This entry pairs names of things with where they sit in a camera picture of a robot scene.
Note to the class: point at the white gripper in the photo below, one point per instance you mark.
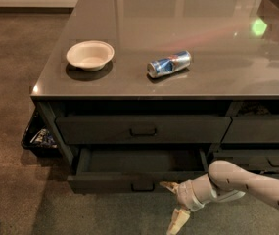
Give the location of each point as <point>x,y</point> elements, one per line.
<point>185,195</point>

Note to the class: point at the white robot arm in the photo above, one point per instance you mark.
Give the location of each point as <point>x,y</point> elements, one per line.
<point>224,182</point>

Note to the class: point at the blue crushed soda can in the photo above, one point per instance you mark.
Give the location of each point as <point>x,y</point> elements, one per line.
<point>169,65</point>

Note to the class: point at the black bin with trash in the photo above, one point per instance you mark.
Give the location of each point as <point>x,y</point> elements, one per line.
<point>37,138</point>

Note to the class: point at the white paper bowl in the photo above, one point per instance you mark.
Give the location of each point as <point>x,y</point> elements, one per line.
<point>90,55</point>

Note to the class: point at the grey counter cabinet frame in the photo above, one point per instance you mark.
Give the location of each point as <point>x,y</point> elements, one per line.
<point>52,108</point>

